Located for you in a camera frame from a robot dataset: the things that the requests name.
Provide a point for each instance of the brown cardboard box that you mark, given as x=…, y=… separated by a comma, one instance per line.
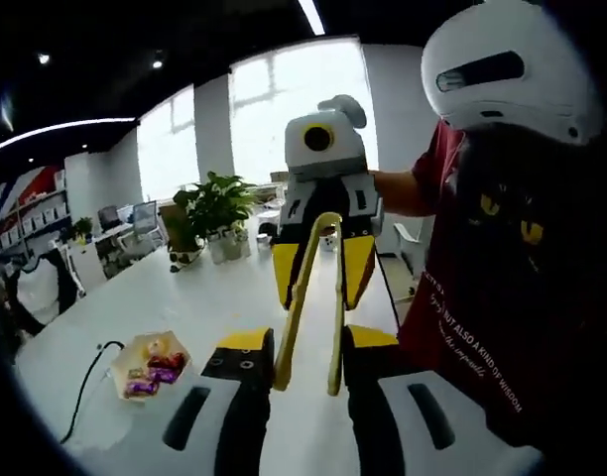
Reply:
x=172, y=225

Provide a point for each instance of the yellow food tongs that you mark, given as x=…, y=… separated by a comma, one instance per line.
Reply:
x=303, y=277

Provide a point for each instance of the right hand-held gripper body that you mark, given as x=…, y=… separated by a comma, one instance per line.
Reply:
x=333, y=154

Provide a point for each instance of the white dotted toy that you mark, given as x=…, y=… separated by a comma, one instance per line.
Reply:
x=328, y=243

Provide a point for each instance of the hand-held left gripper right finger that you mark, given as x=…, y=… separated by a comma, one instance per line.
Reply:
x=378, y=426

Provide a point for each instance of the small black monitor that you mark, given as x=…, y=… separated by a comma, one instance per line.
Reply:
x=107, y=218

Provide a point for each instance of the grey mesh office chair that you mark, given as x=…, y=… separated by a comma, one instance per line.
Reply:
x=145, y=218

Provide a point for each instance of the large green potted plant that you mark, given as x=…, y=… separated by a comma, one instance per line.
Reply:
x=219, y=203

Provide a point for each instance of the curved ceiling light strip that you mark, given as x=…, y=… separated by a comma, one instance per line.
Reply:
x=60, y=130

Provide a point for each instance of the beige hexagonal container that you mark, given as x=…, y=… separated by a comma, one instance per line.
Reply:
x=122, y=367

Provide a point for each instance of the small potted plant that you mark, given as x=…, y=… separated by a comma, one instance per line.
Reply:
x=83, y=228

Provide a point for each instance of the metal shelf with white bins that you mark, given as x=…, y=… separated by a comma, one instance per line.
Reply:
x=31, y=213

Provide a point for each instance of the person in red shirt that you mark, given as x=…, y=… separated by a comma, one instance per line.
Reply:
x=457, y=297

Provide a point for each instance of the white plastic chair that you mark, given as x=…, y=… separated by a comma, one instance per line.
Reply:
x=407, y=240

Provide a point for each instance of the straight ceiling light strip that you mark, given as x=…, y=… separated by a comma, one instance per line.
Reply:
x=311, y=15

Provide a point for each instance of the narrow window with blinds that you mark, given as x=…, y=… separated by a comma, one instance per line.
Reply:
x=164, y=144

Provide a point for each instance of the purple candy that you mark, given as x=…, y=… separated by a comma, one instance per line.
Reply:
x=140, y=388
x=165, y=375

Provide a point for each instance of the wide window with blinds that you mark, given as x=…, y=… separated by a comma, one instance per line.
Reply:
x=264, y=109

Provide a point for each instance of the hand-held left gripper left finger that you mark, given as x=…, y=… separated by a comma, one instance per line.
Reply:
x=244, y=411

